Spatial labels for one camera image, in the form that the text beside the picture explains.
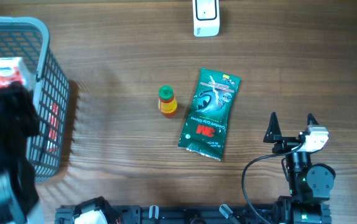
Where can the orange sauce bottle green cap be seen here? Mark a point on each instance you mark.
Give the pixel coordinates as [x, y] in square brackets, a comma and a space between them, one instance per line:
[167, 103]

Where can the grey plastic mesh basket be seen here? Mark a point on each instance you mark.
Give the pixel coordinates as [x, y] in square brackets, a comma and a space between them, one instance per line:
[29, 38]

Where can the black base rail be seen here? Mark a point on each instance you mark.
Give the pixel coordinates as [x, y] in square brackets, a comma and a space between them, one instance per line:
[177, 215]

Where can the green 3M gloves packet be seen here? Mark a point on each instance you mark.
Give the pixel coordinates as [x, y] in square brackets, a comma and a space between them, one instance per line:
[206, 126]

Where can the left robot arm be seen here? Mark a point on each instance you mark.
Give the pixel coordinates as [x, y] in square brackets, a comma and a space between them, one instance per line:
[19, 200]

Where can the white barcode scanner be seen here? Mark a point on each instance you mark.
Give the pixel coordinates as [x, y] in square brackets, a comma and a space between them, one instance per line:
[206, 18]

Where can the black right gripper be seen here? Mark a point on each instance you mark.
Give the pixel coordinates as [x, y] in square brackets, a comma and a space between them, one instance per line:
[273, 134]

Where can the small red white carton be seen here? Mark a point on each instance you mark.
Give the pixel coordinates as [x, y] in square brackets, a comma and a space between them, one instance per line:
[14, 69]

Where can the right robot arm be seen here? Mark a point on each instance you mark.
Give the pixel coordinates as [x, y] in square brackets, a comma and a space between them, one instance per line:
[309, 184]

